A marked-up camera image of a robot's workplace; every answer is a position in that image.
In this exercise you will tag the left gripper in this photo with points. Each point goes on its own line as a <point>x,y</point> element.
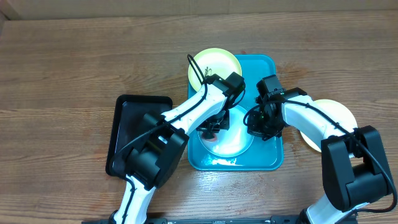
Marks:
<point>224,124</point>

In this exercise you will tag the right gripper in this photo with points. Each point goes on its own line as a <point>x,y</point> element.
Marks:
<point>256,130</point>

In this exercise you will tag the blue-rim white plate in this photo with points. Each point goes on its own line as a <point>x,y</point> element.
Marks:
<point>231,142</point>

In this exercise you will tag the red green sponge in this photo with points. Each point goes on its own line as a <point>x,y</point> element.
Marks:
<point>208,136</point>

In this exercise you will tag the yellow-rim plate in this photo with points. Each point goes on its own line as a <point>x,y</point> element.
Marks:
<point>215,61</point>
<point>339,113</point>

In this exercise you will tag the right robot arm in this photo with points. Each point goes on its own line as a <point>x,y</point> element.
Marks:
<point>355,171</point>

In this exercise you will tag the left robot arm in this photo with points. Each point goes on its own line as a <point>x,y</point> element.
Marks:
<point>148,160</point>

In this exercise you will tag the teal plastic tray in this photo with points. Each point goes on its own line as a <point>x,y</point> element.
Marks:
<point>261,155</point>

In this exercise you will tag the black plastic tray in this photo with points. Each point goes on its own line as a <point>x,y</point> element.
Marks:
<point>128,112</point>

